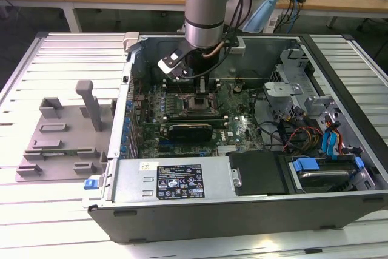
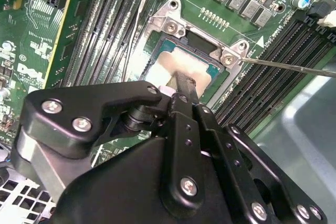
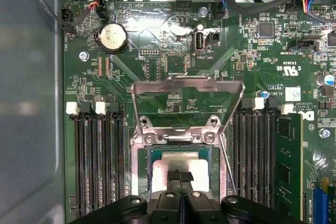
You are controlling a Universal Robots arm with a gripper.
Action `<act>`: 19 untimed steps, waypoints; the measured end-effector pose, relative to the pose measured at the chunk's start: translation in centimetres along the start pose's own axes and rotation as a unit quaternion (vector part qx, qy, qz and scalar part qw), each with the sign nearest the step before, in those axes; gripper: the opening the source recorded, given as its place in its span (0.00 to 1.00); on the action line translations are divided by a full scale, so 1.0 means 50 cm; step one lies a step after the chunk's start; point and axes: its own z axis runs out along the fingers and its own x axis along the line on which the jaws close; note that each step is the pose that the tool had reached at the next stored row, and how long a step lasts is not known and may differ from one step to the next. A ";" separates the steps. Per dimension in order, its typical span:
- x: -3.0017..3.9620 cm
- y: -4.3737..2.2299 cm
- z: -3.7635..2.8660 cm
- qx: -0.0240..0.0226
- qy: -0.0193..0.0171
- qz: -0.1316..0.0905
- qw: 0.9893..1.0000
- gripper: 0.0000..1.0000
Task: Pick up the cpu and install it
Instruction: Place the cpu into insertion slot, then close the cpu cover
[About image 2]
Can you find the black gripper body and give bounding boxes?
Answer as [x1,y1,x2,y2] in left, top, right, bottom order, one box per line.
[52,136,249,224]

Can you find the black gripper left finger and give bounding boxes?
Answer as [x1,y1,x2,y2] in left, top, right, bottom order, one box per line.
[10,70,205,211]

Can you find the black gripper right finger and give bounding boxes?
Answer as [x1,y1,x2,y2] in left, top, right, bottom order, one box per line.
[193,104,329,224]

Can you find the silver CPU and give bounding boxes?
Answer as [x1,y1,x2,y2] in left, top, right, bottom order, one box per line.
[143,38,223,97]

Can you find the thin metal locking lever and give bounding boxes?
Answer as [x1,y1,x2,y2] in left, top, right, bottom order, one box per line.
[123,0,149,74]
[239,58,336,78]

